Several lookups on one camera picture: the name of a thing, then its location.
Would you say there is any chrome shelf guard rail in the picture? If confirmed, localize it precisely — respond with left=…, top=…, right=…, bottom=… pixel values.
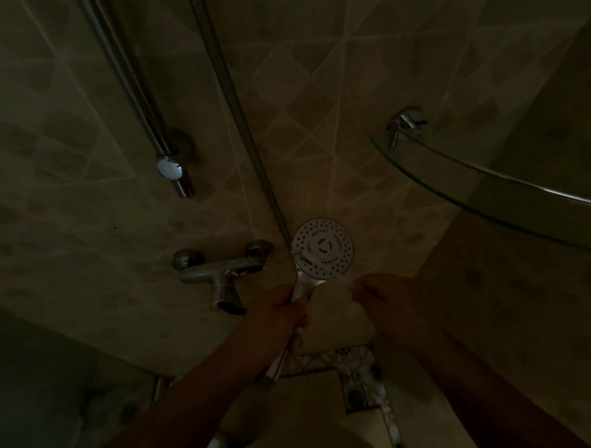
left=398, top=128, right=591, bottom=206

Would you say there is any metal shower hose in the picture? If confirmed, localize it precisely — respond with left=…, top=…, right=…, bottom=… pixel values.
left=188, top=0, right=292, bottom=247

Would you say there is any person's right hand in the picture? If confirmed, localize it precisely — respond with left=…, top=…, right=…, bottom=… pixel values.
left=351, top=273, right=440, bottom=357

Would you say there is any glass corner shelf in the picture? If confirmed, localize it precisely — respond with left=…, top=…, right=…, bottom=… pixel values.
left=368, top=133, right=591, bottom=253

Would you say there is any white handheld shower head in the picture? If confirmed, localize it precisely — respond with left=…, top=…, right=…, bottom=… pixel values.
left=264, top=218, right=356, bottom=385

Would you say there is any person's left forearm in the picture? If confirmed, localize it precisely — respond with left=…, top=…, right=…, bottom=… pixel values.
left=104, top=323, right=274, bottom=448

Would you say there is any person's right forearm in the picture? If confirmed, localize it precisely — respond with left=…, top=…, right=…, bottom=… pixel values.
left=396, top=318, right=591, bottom=448

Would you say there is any person's left hand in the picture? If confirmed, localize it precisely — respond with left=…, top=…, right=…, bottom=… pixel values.
left=239, top=284, right=309, bottom=371

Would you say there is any chrome wall mixer faucet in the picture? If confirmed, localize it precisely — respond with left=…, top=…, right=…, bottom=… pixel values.
left=172, top=239, right=275, bottom=316

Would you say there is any chrome shower slide rail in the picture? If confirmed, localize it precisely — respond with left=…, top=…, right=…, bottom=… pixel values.
left=79, top=0, right=196, bottom=199

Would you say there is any chrome shelf bracket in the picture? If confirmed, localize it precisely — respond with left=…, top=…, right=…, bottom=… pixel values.
left=386, top=106, right=428, bottom=149

